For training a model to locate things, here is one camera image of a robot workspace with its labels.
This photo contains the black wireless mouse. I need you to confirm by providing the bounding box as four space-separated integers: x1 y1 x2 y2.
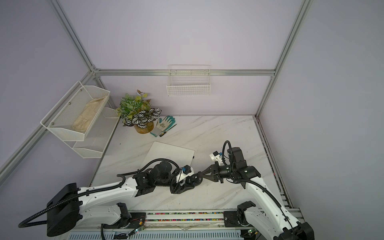
186 175 203 187

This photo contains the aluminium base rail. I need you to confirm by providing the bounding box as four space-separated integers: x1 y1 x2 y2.
57 210 262 240

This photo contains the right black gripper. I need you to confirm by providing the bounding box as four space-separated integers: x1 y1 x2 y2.
201 161 237 182

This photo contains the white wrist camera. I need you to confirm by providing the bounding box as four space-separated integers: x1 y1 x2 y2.
210 151 224 166
176 165 194 183

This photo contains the teal white work glove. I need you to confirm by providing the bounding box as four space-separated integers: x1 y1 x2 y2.
150 116 176 137

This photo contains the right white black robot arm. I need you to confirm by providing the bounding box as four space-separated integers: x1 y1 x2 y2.
198 141 315 240

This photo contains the white laptop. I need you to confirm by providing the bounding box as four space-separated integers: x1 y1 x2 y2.
139 142 195 169

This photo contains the small black yellow screwdriver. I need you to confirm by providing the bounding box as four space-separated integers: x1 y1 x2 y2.
159 124 177 137

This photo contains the upper white mesh shelf bin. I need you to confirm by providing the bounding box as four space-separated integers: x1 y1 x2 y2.
41 82 110 142

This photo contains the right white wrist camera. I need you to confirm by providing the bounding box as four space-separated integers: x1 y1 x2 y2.
210 151 224 166

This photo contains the potted green striped plant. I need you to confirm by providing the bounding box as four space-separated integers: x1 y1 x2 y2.
116 90 162 134

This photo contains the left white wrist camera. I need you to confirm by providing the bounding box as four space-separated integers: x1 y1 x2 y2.
176 165 194 183

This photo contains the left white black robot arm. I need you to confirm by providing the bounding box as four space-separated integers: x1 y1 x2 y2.
18 158 202 237

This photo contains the white mesh shelf bin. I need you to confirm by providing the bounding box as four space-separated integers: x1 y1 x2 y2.
41 82 110 142
64 108 120 159

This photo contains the white wire wall basket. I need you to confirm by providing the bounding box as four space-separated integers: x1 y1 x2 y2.
167 65 211 97

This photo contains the lower white mesh shelf bin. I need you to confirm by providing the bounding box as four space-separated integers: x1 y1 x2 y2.
64 108 120 159

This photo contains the beige cloth in bin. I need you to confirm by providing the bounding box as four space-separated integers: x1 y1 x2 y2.
72 96 106 133

